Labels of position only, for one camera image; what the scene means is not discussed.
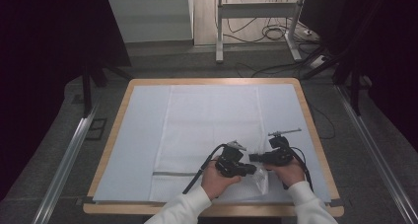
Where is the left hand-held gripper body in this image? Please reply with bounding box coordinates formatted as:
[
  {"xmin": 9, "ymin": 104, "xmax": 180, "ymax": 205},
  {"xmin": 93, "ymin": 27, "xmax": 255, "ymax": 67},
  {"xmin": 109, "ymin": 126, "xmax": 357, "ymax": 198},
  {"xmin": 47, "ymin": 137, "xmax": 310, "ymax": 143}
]
[{"xmin": 215, "ymin": 139, "xmax": 247, "ymax": 179}]

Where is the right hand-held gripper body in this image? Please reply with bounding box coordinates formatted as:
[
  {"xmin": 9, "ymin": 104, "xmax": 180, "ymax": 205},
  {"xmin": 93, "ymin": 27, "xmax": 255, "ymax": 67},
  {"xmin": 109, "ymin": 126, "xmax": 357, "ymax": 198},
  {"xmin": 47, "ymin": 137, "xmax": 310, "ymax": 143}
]
[{"xmin": 262, "ymin": 128, "xmax": 303, "ymax": 168}]

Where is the white mesh garment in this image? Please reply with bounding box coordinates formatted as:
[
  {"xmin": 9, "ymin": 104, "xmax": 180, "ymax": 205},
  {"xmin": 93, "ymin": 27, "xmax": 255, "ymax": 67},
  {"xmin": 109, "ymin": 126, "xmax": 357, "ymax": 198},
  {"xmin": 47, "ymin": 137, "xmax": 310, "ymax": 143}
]
[{"xmin": 149, "ymin": 84, "xmax": 270, "ymax": 203}]

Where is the person's right hand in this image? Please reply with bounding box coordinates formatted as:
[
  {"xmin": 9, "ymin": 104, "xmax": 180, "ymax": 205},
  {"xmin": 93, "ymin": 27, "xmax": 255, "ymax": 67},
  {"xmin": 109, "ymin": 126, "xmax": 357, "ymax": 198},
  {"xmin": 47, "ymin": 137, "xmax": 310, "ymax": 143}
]
[{"xmin": 262, "ymin": 158, "xmax": 306, "ymax": 187}]

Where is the person's left hand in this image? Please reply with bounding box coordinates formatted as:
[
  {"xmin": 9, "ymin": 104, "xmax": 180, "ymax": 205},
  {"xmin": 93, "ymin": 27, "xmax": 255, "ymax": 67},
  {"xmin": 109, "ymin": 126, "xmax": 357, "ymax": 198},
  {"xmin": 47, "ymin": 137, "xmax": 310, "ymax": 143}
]
[{"xmin": 200, "ymin": 156, "xmax": 243, "ymax": 201}]

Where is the wooden table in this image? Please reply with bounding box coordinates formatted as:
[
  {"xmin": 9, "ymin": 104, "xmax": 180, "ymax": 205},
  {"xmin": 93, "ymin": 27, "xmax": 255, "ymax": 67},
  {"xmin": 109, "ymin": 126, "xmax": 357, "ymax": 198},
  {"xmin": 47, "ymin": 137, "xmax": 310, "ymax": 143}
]
[{"xmin": 82, "ymin": 77, "xmax": 345, "ymax": 218}]

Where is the pale table cover sheet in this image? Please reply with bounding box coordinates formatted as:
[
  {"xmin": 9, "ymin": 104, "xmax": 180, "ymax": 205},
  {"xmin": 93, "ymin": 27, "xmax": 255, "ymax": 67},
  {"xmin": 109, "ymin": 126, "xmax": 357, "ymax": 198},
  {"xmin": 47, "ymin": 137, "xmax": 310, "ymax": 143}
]
[{"xmin": 93, "ymin": 84, "xmax": 332, "ymax": 204}]

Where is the black stand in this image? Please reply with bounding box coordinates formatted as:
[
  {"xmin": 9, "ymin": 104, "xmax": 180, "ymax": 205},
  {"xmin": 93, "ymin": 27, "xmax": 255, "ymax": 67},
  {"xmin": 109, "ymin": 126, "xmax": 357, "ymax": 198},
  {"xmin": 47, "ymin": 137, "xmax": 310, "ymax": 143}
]
[
  {"xmin": 301, "ymin": 42, "xmax": 363, "ymax": 117},
  {"xmin": 81, "ymin": 60, "xmax": 133, "ymax": 118}
]

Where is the white power strip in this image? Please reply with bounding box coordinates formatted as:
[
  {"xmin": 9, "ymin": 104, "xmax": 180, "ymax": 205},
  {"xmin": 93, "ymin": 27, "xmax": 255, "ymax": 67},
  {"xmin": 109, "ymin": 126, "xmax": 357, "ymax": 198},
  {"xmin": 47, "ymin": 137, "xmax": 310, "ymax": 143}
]
[{"xmin": 309, "ymin": 54, "xmax": 328, "ymax": 69}]

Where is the black floor grate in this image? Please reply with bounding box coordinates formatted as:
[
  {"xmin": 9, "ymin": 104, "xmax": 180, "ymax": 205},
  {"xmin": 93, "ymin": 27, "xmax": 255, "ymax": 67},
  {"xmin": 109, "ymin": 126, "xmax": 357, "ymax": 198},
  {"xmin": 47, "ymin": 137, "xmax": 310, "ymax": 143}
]
[{"xmin": 85, "ymin": 117, "xmax": 108, "ymax": 141}]

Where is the dark curtain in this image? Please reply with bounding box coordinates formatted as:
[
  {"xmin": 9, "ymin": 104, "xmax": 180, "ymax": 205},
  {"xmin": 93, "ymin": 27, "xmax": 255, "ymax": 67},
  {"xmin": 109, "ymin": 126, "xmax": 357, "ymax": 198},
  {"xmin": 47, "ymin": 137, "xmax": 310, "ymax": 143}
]
[
  {"xmin": 0, "ymin": 0, "xmax": 132, "ymax": 202},
  {"xmin": 300, "ymin": 0, "xmax": 418, "ymax": 153}
]

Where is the white panel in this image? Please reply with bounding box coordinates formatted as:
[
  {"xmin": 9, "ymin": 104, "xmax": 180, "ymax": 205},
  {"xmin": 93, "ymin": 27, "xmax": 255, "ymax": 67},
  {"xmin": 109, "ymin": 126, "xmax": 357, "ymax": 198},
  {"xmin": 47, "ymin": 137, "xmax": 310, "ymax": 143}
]
[{"xmin": 106, "ymin": 0, "xmax": 195, "ymax": 44}]

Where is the left hand-held gripper black cable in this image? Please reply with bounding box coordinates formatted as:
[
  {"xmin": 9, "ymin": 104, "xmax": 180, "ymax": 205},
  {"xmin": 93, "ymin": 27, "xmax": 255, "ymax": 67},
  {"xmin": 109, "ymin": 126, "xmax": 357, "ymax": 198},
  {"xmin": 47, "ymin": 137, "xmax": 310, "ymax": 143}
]
[{"xmin": 181, "ymin": 143, "xmax": 230, "ymax": 195}]

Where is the hand-held gripper black cable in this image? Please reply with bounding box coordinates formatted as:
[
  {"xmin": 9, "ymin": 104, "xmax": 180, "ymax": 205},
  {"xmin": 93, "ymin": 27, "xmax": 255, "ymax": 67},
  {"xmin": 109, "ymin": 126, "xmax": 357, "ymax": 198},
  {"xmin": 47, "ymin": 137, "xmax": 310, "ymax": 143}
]
[
  {"xmin": 181, "ymin": 143, "xmax": 230, "ymax": 195},
  {"xmin": 282, "ymin": 146, "xmax": 314, "ymax": 192}
]

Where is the right hand-held gripper black cable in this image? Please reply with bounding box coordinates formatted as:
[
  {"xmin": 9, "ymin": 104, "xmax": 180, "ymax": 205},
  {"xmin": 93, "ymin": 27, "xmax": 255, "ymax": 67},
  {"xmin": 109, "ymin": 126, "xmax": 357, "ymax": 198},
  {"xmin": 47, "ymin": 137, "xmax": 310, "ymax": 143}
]
[{"xmin": 282, "ymin": 146, "xmax": 314, "ymax": 192}]

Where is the thin black floor cable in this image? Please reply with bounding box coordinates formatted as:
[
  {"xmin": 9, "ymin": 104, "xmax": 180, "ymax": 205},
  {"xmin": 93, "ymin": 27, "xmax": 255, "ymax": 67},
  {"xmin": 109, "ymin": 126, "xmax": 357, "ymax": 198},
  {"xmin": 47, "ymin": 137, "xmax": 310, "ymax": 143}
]
[{"xmin": 308, "ymin": 102, "xmax": 337, "ymax": 140}]

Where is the aluminium rail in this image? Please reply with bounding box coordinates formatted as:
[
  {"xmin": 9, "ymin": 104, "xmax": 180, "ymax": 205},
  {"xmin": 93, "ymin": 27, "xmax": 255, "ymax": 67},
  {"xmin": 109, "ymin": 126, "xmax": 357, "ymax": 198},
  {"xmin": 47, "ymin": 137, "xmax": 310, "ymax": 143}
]
[
  {"xmin": 31, "ymin": 100, "xmax": 102, "ymax": 224},
  {"xmin": 334, "ymin": 84, "xmax": 418, "ymax": 224}
]

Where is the bundle of black floor cables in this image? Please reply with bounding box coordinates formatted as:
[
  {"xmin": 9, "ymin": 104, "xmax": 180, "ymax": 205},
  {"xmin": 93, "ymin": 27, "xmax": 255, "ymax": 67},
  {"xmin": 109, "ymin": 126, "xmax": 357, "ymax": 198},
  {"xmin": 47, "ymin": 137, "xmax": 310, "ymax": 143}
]
[{"xmin": 225, "ymin": 0, "xmax": 299, "ymax": 43}]

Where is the white metal desk frame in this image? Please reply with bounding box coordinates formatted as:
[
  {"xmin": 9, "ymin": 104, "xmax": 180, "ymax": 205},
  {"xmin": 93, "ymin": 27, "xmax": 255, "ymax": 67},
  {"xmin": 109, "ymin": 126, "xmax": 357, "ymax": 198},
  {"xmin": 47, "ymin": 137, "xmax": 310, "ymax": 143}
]
[{"xmin": 215, "ymin": 0, "xmax": 309, "ymax": 64}]

